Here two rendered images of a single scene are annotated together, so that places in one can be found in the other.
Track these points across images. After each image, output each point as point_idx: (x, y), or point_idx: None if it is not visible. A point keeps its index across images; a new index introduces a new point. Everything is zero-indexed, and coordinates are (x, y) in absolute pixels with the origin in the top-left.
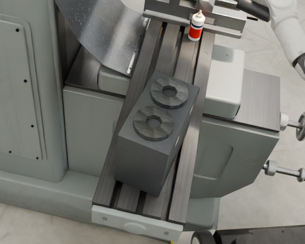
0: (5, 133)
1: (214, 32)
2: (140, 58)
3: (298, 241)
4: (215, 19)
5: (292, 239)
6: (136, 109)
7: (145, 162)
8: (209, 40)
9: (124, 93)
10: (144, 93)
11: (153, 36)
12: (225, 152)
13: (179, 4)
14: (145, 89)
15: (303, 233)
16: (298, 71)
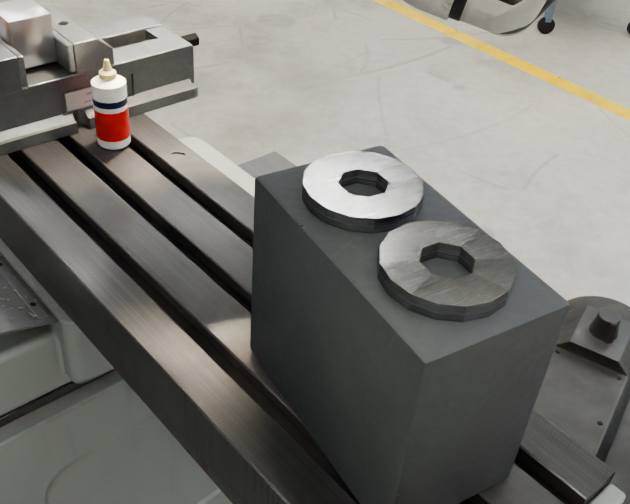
0: None
1: (140, 110)
2: (61, 249)
3: (570, 387)
4: (127, 79)
5: (561, 392)
6: (358, 275)
7: (498, 392)
8: (152, 130)
9: (47, 387)
10: (315, 231)
11: (28, 191)
12: None
13: (27, 85)
14: (304, 222)
15: (557, 369)
16: (479, 11)
